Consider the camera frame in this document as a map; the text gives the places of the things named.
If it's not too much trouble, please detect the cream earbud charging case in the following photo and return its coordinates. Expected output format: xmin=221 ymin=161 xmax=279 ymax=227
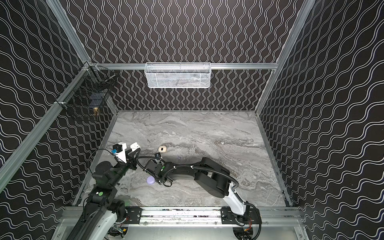
xmin=158 ymin=146 xmax=167 ymax=153

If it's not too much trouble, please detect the white round earbud case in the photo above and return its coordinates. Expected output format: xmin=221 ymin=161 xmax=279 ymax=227
xmin=130 ymin=142 xmax=141 ymax=151

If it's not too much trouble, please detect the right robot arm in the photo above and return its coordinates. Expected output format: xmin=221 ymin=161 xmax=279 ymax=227
xmin=138 ymin=154 xmax=262 ymax=227

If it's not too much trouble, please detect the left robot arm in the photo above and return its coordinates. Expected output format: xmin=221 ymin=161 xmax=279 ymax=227
xmin=67 ymin=148 xmax=141 ymax=240

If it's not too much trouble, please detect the purple round earbud case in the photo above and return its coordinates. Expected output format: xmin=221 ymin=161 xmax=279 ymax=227
xmin=147 ymin=176 xmax=156 ymax=185

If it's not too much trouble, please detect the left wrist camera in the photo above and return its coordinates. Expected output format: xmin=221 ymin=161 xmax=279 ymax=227
xmin=112 ymin=142 xmax=127 ymax=164

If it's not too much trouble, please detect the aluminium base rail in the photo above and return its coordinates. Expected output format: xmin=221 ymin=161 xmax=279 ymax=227
xmin=59 ymin=205 xmax=304 ymax=228

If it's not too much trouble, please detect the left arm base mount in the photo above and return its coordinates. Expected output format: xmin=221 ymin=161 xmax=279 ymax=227
xmin=122 ymin=207 xmax=143 ymax=225

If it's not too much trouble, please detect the white wire mesh basket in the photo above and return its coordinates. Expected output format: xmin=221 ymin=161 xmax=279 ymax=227
xmin=144 ymin=62 xmax=212 ymax=89

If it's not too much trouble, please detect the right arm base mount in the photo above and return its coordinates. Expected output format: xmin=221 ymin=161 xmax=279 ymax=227
xmin=220 ymin=206 xmax=261 ymax=226

